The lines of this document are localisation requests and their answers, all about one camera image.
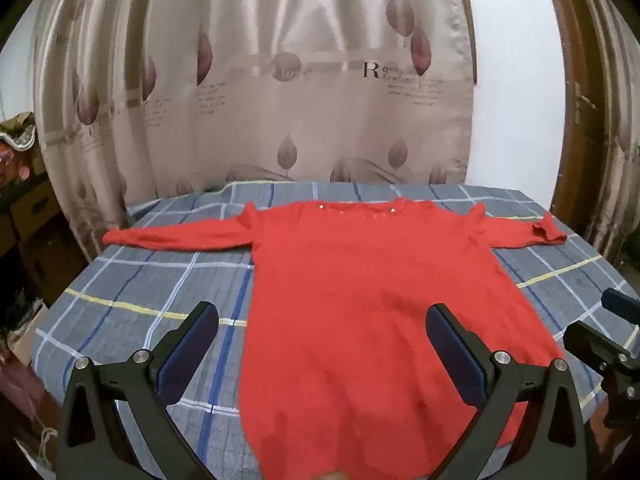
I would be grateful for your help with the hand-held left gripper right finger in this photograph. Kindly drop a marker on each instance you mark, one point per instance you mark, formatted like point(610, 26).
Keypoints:
point(457, 355)

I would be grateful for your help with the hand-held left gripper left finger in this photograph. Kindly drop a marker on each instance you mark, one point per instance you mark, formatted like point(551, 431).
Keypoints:
point(187, 355)

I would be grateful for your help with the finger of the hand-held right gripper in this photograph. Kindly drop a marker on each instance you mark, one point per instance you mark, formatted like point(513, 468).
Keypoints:
point(595, 342)
point(622, 302)

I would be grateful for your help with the red knit sweater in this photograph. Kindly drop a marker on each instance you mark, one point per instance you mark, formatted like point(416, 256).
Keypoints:
point(340, 310)

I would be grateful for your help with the grey plaid blanket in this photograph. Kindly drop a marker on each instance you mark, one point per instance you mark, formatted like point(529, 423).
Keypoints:
point(150, 285)

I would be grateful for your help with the brown cardboard box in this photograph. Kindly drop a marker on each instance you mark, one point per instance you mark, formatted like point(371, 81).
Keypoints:
point(30, 210)
point(47, 265)

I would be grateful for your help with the beige striped curtain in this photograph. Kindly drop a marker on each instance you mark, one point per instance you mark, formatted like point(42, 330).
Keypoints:
point(612, 135)

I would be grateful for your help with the pink bag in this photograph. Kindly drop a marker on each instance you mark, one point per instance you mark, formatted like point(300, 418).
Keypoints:
point(17, 390)

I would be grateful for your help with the beige leaf print curtain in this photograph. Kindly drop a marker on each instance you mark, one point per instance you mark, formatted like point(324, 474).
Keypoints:
point(260, 85)

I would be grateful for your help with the patterned cloth pile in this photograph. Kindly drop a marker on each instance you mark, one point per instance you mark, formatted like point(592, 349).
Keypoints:
point(17, 132)

